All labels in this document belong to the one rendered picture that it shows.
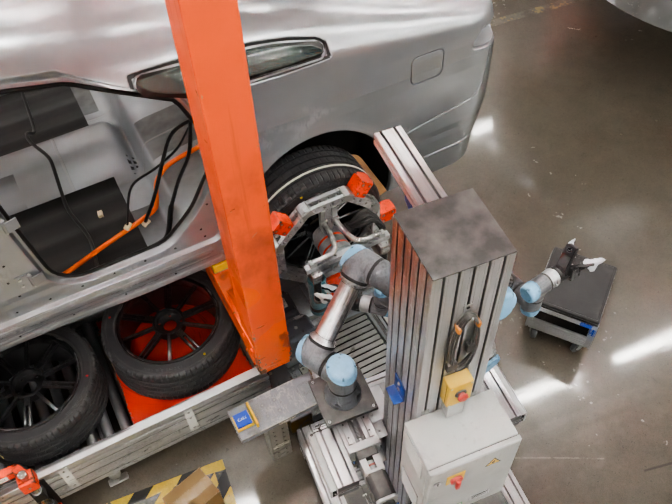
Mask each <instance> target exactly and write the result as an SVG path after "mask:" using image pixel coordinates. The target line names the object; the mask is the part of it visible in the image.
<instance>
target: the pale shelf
mask: <svg viewBox="0 0 672 504"><path fill-rule="evenodd" d="M309 380H311V378H310V374H309V372H307V373H305V374H303V375H301V376H299V377H297V378H295V379H292V380H290V381H288V382H286V383H284V384H282V385H280V386H278V387H276V388H274V389H272V390H270V391H268V392H266V393H263V394H261V395H259V396H257V397H255V398H253V399H251V400H249V401H247V402H248V403H249V405H250V407H251V409H252V411H253V413H254V415H255V417H256V419H257V421H258V423H259V427H258V428H257V426H256V424H255V422H254V420H253V418H252V416H251V414H250V412H249V410H248V408H247V405H246V402H245V403H243V404H241V405H239V406H236V407H234V408H232V409H230V410H228V411H227V413H228V416H229V418H230V420H231V422H232V424H233V426H234V428H235V430H236V432H237V434H238V436H239V438H240V440H241V442H242V444H244V443H246V442H248V441H250V440H252V439H254V438H256V437H258V436H260V435H262V434H264V433H266V432H268V431H270V430H272V429H274V428H276V427H278V426H280V425H282V424H284V423H286V422H288V421H290V420H292V419H294V418H296V417H298V416H300V415H302V414H304V413H306V412H308V411H310V410H312V409H314V408H316V407H318V405H317V403H316V400H315V398H314V396H313V393H312V391H311V388H310V386H309V384H308V381H309ZM244 410H248V412H249V414H250V416H251V418H252V420H253V422H254V424H255V425H253V426H251V427H249V428H247V429H245V430H243V431H241V432H238V431H237V429H236V427H235V425H234V422H233V420H232V416H234V415H236V414H238V413H240V412H242V411H244Z"/></svg>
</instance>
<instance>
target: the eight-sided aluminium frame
mask: <svg viewBox="0 0 672 504"><path fill-rule="evenodd" d="M354 196H355V195H354V194H353V192H352V191H351V190H350V188H349V187H348V186H344V185H343V186H341V187H338V188H336V189H334V190H331V191H329V192H327V193H324V194H322V195H319V196H317V197H314V198H312V199H310V200H307V201H303V202H302V203H300V204H299V205H298V206H297V207H295V210H294V211H293V212H292V213H291V215H290V216H289V218H290V220H291V221H292V223H293V224H294V226H293V228H292V229H291V230H290V231H289V233H288V234H287V235H286V236H282V235H278V234H274V235H273V239H274V245H275V252H276V259H277V265H278V272H279V278H281V279H284V280H285V279H286V280H292V281H297V282H302V283H307V284H308V282H307V278H308V276H307V275H306V274H305V272H304V271H303V269H302V268H298V267H293V266H288V265H286V260H285V253H284V247H285V246H286V245H287V243H288V242H289V241H290V240H291V239H292V237H293V236H294V235H295V234H296V232H297V231H298V230H299V229H300V227H301V226H302V225H303V224H304V223H305V221H306V220H307V219H308V218H309V217H311V216H313V215H315V214H318V213H320V212H321V211H324V210H327V209H330V208H332V207H333V206H337V205H339V204H341V203H344V202H347V201H348V202H351V203H354V204H357V205H360V206H363V207H366V208H367V209H369V210H371V211H372V212H373V213H376V214H377V215H378V216H379V218H380V209H381V208H380V203H379V202H378V201H377V199H376V198H375V197H374V196H372V195H371V194H366V196H365V197H364V198H361V197H354ZM377 231H379V228H378V227H377V226H376V224H375V223H371V224H369V225H367V227H366V229H365V230H364V231H363V232H362V233H361V234H360V236H359V237H365V236H368V235H370V234H372V233H375V232H377ZM320 271H321V272H322V273H323V274H324V275H325V276H326V278H327V277H329V276H331V275H334V274H336V272H334V271H333V270H332V269H331V267H330V266H327V267H324V268H322V269H320Z"/></svg>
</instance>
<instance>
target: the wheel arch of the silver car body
mask: <svg viewBox="0 0 672 504"><path fill-rule="evenodd" d="M373 137H374V136H372V135H371V134H368V133H366V132H363V131H359V130H352V129H340V130H332V131H328V132H324V133H321V134H318V135H315V136H312V137H310V138H308V139H306V140H304V141H302V142H300V143H298V144H297V145H295V146H294V147H292V148H291V149H289V150H288V151H286V152H285V153H287V155H288V154H291V153H292V152H294V151H297V150H300V149H303V148H306V147H311V146H318V145H330V146H335V147H339V148H342V149H344V150H346V151H348V152H349V153H350V154H356V155H358V156H359V157H361V158H362V159H363V161H364V162H365V163H366V165H367V166H368V167H369V168H370V170H371V171H372V172H373V173H374V175H375V176H376V177H377V179H378V180H379V181H380V182H381V184H382V185H383V186H384V187H385V189H386V190H387V191H390V189H391V186H392V181H393V174H392V173H391V171H390V170H389V168H388V166H387V165H386V163H385V162H384V160H383V158H382V157H381V155H380V153H379V152H378V150H377V149H376V147H375V145H374V143H373ZM285 153H284V154H285ZM284 154H283V155H284ZM283 155H281V156H280V157H282V156H283ZM280 157H279V158H280ZM279 158H278V159H279ZM278 159H277V160H278ZM277 160H276V161H277ZM276 161H275V162H276ZM275 162H274V163H275ZM274 163H273V164H274ZM273 164H272V165H273ZM272 165H271V166H272ZM271 166H270V167H271ZM270 167H269V168H270ZM269 168H268V169H269ZM268 169H267V170H268ZM267 170H266V171H265V172H264V174H265V173H266V172H267Z"/></svg>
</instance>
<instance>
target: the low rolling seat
mask: <svg viewBox="0 0 672 504"><path fill-rule="evenodd" d="M561 253H562V249H561V248H558V247H555V248H553V250H552V253H551V255H550V258H549V260H548V263H547V265H546V268H545V270H546V269H547V268H550V267H552V266H556V264H557V262H558V260H559V258H560V256H561ZM576 257H577V258H580V261H581V262H583V261H584V259H591V258H588V257H585V256H582V255H579V254H576ZM581 262H580V263H581ZM616 272H617V267H615V266H612V265H609V264H606V263H603V262H602V263H601V264H599V265H598V266H597V267H596V269H595V271H592V272H590V271H589V269H588V268H587V269H583V270H581V273H580V276H578V274H577V275H576V276H578V277H577V278H576V279H574V280H573V281H569V280H568V279H564V280H563V281H562V282H561V283H560V285H559V286H557V287H555V288H553V289H552V290H551V291H549V292H548V293H546V294H545V296H544V299H543V301H542V304H541V309H540V310H539V312H538V314H537V315H535V316H533V317H527V319H526V322H525V325H526V326H527V325H528V327H530V329H529V331H530V337H531V338H535V337H536V335H537V331H538V330H539V331H542V332H544V333H547V334H550V335H553V336H555V337H558V338H561V339H563V340H566V341H569V342H571V343H573V344H572V345H571V346H570V350H571V351H572V352H576V351H578V350H580V349H581V348H582V347H587V348H588V349H589V347H590V345H591V343H592V341H593V338H594V336H595V334H596V332H597V330H598V327H599V324H600V321H601V318H602V315H603V312H604V309H605V306H606V303H607V300H608V296H609V293H610V290H611V287H612V284H613V281H614V278H615V275H616ZM576 276H574V278H575V277H576Z"/></svg>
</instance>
